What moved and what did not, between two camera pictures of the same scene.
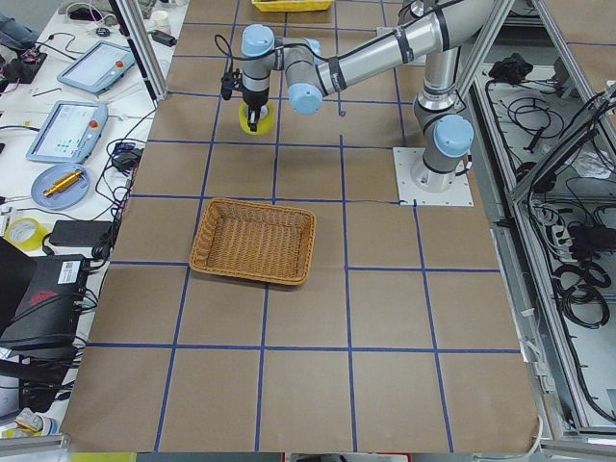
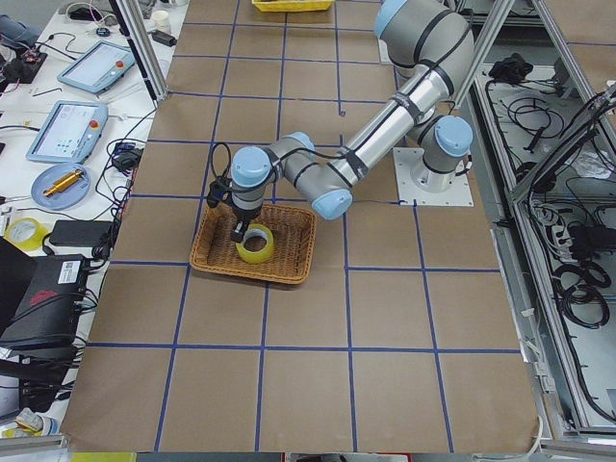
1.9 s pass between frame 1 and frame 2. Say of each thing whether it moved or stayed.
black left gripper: moved
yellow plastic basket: stayed
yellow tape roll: moved
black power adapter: stayed
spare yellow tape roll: stayed
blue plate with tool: stayed
